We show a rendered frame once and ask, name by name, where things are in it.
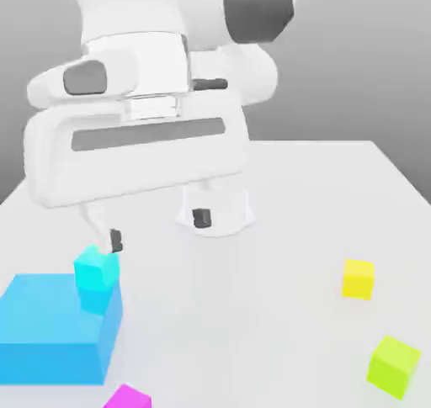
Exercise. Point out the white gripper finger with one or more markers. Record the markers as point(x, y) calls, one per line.
point(116, 241)
point(202, 218)

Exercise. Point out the small magenta cube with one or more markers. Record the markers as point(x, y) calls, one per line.
point(129, 399)

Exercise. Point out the small lime green cube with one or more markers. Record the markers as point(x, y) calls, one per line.
point(392, 369)

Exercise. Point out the small cyan cube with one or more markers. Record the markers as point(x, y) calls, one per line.
point(94, 275)

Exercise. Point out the small yellow cube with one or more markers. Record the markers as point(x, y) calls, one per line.
point(358, 280)

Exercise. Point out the large blue box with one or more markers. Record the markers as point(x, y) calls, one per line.
point(47, 340)

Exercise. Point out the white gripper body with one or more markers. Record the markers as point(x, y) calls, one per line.
point(141, 165)

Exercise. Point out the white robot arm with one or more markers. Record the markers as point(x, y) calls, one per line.
point(134, 11)

